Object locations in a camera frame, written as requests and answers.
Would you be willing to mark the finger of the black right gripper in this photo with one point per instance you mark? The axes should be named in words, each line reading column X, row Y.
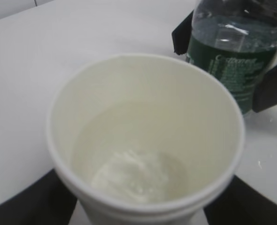
column 265, row 95
column 181, row 35

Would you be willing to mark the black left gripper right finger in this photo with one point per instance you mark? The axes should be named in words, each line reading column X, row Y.
column 240, row 204

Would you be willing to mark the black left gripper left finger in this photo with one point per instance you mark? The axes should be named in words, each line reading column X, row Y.
column 46, row 202

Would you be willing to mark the clear green-label water bottle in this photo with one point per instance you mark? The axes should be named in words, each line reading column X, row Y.
column 236, row 42

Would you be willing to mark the white paper cup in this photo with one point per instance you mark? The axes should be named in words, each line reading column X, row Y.
column 144, row 139

